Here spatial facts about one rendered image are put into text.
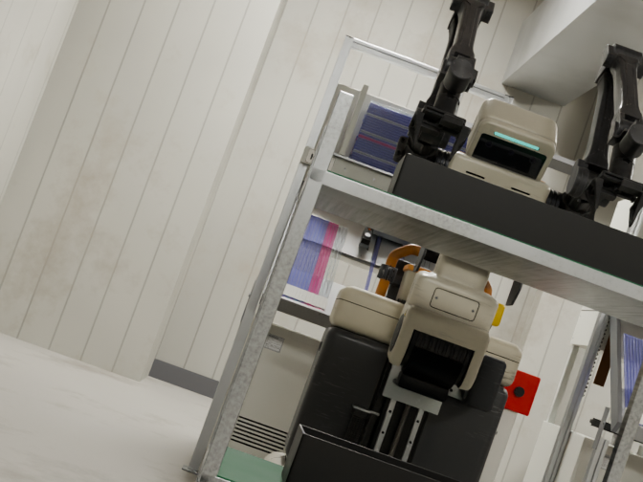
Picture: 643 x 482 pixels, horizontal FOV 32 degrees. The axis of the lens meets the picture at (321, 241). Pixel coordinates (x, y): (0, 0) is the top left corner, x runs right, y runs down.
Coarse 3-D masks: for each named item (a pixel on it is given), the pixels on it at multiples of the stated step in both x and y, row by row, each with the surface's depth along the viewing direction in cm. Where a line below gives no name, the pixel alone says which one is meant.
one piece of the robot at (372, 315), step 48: (384, 288) 331; (336, 336) 309; (384, 336) 310; (336, 384) 308; (384, 384) 308; (288, 432) 325; (336, 432) 308; (384, 432) 303; (432, 432) 309; (480, 432) 309
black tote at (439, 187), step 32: (416, 160) 226; (416, 192) 226; (448, 192) 226; (480, 192) 226; (512, 192) 227; (480, 224) 226; (512, 224) 226; (544, 224) 227; (576, 224) 227; (576, 256) 226; (608, 256) 227; (640, 256) 227
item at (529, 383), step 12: (516, 384) 439; (528, 384) 439; (516, 396) 438; (528, 396) 439; (504, 408) 440; (516, 408) 438; (528, 408) 438; (504, 420) 440; (504, 432) 439; (492, 444) 439; (504, 444) 439; (492, 456) 438; (492, 468) 438; (480, 480) 438; (492, 480) 438
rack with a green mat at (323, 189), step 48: (336, 144) 209; (336, 192) 212; (384, 192) 209; (288, 240) 207; (432, 240) 234; (480, 240) 210; (576, 288) 227; (624, 288) 211; (240, 384) 205; (624, 432) 252; (240, 480) 208
